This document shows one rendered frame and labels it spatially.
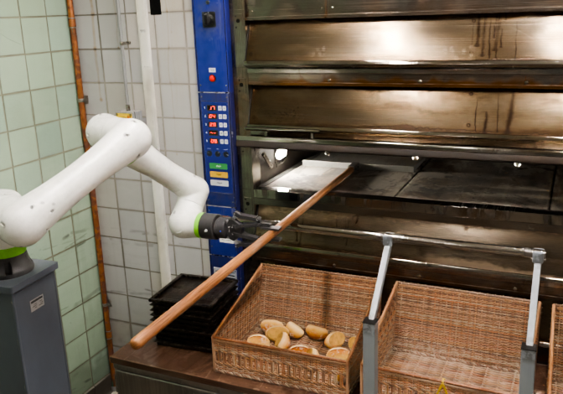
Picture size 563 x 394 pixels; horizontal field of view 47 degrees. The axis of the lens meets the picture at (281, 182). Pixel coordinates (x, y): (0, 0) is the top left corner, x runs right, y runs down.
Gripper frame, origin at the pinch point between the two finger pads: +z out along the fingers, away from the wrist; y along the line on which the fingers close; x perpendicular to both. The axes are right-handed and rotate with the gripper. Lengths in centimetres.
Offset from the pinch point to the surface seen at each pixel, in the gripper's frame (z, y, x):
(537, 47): 79, -58, -52
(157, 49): -77, -58, -55
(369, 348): 36.3, 33.0, 6.9
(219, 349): -26, 51, -5
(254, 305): -28, 50, -40
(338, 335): 11, 55, -37
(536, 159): 81, -22, -38
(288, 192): -16, 2, -54
